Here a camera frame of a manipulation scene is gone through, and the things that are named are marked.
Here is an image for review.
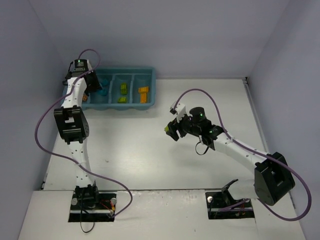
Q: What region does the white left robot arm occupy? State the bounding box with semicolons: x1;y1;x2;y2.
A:
53;58;102;210

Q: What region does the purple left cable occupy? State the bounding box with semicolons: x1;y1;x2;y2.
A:
33;49;133;218

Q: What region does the green square lego brick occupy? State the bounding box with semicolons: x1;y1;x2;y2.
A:
117;97;127;104

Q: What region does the brown long lego brick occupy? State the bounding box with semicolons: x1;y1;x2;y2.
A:
82;95;88;102

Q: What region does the yellow long lego brick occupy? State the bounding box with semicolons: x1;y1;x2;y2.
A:
140;93;148;104

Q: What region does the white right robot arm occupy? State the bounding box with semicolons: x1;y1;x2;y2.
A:
164;103;296;206

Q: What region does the orange lego brick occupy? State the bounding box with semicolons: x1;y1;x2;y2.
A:
138;86;149;94

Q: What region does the cyan long lego brick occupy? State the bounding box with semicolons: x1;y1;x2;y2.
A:
97;88;109;97

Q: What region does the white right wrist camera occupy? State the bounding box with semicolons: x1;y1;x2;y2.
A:
169;102;187;123

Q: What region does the teal compartment tray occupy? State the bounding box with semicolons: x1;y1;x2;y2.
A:
60;65;157;112

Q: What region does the black left cable loop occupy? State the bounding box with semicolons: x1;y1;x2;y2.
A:
79;209;96;234

